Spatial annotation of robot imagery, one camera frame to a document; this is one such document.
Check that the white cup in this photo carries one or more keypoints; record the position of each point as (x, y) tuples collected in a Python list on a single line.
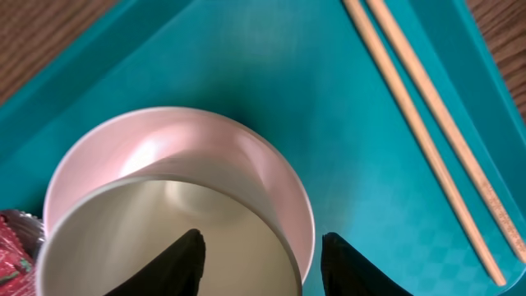
[(120, 227)]

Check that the pink bowl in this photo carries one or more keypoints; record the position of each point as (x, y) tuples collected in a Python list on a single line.
[(134, 140)]

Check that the wooden chopstick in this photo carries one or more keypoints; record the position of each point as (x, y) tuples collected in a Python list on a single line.
[(442, 115), (382, 59)]

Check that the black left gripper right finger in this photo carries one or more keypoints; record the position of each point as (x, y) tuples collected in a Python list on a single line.
[(346, 272)]

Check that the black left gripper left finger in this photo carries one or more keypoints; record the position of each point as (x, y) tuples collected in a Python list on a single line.
[(177, 271)]

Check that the teal plastic tray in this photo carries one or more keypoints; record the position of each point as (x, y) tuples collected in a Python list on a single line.
[(297, 73)]

